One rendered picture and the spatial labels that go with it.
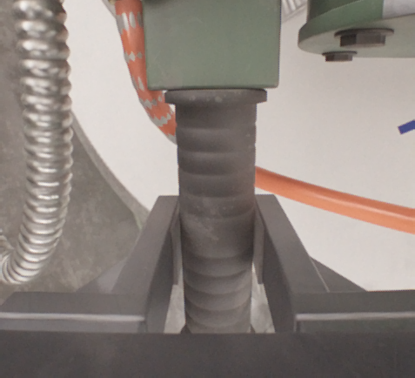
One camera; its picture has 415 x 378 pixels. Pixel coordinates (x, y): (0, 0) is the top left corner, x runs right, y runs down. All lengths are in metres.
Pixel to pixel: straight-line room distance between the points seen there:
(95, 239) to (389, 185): 0.78
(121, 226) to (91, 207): 0.10
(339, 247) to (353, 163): 0.08
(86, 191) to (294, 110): 0.73
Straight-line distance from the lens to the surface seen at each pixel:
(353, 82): 0.27
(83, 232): 0.91
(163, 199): 0.15
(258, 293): 0.41
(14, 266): 0.19
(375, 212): 0.18
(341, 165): 0.28
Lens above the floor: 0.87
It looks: 49 degrees down
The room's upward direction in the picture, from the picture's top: 69 degrees clockwise
